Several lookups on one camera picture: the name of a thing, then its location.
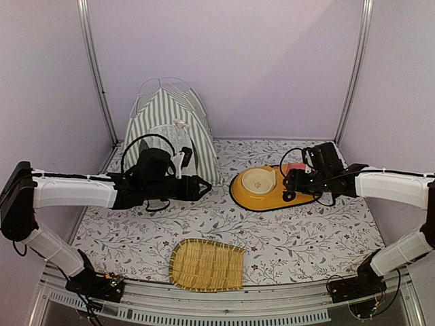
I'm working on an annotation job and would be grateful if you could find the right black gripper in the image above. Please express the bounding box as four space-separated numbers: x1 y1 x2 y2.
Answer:
282 167 331 196

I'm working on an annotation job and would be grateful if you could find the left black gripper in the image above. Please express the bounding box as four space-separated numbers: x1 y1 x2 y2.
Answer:
144 175 211 201

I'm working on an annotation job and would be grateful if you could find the pink cat-ear pet bowl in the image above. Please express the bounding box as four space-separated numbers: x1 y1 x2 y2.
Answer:
285 162 306 176

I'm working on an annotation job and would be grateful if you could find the cream ceramic pet bowl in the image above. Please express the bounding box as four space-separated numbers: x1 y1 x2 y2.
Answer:
241 168 276 195

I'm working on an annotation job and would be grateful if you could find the yellow double bowl holder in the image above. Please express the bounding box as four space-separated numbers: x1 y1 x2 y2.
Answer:
229 165 320 212

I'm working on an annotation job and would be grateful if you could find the striped green white pet tent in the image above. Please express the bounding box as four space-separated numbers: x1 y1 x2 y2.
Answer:
124 77 223 186

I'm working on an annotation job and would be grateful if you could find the woven bamboo tray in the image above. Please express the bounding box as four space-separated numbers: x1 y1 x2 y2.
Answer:
169 238 245 293

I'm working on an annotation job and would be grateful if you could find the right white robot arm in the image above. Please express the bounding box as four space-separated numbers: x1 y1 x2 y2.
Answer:
279 142 434 296

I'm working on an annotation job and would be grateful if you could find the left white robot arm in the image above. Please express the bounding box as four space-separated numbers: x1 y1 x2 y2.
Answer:
1 148 211 295

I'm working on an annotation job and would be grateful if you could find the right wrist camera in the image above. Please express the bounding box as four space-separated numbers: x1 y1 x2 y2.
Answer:
301 147 313 173

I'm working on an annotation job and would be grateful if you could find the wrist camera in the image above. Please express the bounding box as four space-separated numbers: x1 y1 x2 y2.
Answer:
172 147 193 179
301 147 313 173

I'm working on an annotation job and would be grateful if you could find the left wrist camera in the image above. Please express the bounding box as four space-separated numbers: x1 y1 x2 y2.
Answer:
172 147 193 179

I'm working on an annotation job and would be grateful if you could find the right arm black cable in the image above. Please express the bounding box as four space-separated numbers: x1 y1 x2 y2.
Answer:
280 147 371 206

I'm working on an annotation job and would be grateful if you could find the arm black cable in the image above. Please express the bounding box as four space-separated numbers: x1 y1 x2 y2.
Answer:
120 134 177 170
280 147 371 206

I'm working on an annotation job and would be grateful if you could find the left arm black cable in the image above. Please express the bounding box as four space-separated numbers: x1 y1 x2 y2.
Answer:
120 134 177 170

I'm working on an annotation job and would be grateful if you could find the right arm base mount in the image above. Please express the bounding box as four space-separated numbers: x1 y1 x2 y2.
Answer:
326 249 387 319

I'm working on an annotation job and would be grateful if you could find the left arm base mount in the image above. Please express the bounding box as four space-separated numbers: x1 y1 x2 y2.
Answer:
65 250 125 303

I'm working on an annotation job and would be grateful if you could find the right aluminium frame post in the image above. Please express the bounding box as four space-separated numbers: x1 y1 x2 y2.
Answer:
334 0 374 145

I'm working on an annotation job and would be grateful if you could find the aluminium frame post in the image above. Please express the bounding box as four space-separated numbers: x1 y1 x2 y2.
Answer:
77 0 119 146
334 0 374 145

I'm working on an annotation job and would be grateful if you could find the front aluminium rail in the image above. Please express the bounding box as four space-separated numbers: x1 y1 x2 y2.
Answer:
29 265 428 325

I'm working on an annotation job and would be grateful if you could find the left aluminium frame post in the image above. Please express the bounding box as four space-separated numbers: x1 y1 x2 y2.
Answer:
77 0 119 146

